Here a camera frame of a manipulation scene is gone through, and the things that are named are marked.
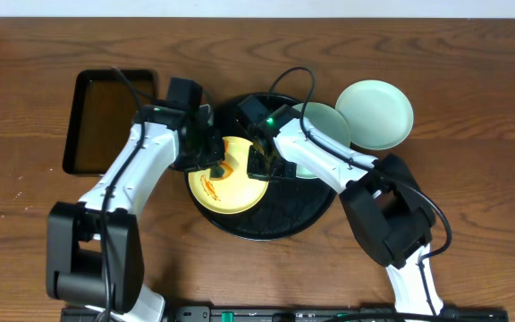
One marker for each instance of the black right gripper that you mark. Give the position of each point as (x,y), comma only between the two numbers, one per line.
(254,171)

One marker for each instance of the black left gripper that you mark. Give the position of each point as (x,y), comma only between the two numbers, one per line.
(201,156)

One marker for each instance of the orange green scrub sponge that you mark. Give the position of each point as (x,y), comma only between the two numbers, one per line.
(221,171)

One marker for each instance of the yellow plate with stain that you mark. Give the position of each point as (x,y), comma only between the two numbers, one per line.
(234,194)

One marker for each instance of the mint green plate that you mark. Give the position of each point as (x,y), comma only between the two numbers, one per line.
(379,115)
(328,121)

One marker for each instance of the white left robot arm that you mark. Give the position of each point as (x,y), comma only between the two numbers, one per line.
(93,250)

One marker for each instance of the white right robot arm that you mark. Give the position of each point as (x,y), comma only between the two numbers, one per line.
(390,217)

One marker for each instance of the round black serving tray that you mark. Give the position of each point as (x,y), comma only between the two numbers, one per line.
(287,208)

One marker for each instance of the black rectangular water tray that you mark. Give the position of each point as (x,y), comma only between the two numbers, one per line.
(102,113)

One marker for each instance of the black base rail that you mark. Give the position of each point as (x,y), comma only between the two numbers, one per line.
(206,314)

